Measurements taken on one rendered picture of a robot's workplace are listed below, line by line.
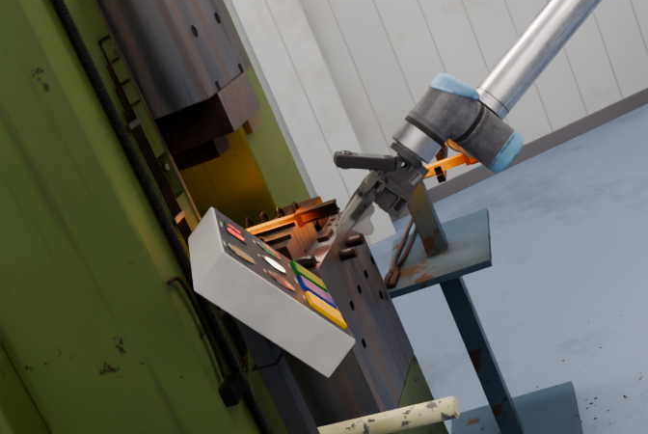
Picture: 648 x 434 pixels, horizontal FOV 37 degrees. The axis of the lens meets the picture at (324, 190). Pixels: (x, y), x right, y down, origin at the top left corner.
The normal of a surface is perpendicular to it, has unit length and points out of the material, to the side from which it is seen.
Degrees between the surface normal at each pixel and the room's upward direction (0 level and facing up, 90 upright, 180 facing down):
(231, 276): 90
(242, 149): 90
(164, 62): 90
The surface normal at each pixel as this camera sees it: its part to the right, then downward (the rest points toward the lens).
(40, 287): -0.24, 0.36
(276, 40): 0.18, 0.19
